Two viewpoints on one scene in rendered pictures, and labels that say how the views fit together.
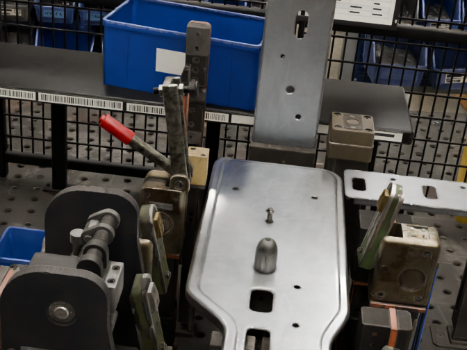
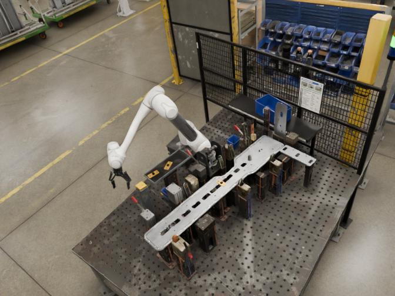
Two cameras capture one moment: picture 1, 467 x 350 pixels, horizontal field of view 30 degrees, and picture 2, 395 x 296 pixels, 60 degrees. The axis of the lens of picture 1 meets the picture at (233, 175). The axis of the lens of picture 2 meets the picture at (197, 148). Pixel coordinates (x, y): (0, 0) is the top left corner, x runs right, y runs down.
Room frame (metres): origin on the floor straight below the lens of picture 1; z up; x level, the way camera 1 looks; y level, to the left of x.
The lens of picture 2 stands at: (-0.58, -1.28, 2.95)
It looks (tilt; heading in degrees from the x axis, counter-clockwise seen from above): 41 degrees down; 49
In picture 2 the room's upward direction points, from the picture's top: 9 degrees counter-clockwise
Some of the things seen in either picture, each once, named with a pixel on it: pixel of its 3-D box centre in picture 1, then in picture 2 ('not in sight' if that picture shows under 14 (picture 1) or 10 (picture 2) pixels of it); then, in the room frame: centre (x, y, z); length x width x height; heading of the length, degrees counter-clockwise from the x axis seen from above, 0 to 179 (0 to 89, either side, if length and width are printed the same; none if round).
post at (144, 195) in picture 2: not in sight; (147, 205); (0.21, 0.31, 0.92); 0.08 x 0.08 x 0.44; 88
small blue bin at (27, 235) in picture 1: (25, 263); (233, 142); (1.33, 0.37, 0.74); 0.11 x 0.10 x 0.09; 178
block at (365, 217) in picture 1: (371, 291); (282, 170); (1.22, -0.25, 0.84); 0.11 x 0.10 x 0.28; 88
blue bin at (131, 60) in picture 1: (190, 51); (273, 109); (1.59, 0.11, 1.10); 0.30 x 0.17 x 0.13; 78
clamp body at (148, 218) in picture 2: not in sight; (151, 229); (0.10, 0.15, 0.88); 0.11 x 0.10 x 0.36; 88
